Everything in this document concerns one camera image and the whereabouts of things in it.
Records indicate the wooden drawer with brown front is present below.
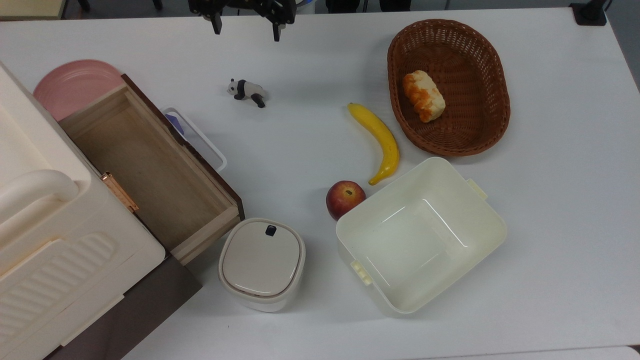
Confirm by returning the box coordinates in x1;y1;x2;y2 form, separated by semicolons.
58;74;246;266

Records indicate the pink plastic plate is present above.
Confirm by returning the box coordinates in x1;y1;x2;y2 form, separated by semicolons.
33;59;125;122

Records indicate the yellow banana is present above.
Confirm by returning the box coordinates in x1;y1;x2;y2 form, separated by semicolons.
347;102;401;186

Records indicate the small panda toy figure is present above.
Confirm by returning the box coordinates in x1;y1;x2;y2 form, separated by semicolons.
226;78;267;109

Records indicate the white drawer handle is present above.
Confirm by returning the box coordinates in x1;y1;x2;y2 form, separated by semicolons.
161;107;228;173

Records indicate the copper cabinet door handle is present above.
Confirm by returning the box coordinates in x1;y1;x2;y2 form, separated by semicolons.
100;171;140;214

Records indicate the brown wicker basket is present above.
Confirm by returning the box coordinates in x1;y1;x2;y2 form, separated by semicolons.
387;19;511;157

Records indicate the red apple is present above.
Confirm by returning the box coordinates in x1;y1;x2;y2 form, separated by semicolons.
326;180;367;221

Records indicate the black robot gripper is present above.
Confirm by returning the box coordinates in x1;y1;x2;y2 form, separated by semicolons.
188;0;297;43

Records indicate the cream plastic storage box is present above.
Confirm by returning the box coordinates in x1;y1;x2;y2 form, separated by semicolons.
335;156;508;315

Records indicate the toasted bread piece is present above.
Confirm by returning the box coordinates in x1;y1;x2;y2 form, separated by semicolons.
402;70;446;124

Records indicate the dark brown drawer housing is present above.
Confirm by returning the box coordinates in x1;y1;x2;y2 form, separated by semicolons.
44;253;203;360

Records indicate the black table clamp mount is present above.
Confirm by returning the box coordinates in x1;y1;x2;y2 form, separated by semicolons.
569;0;612;27

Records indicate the small cream lidded trash can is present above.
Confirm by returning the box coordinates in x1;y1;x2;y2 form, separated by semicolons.
217;217;307;313

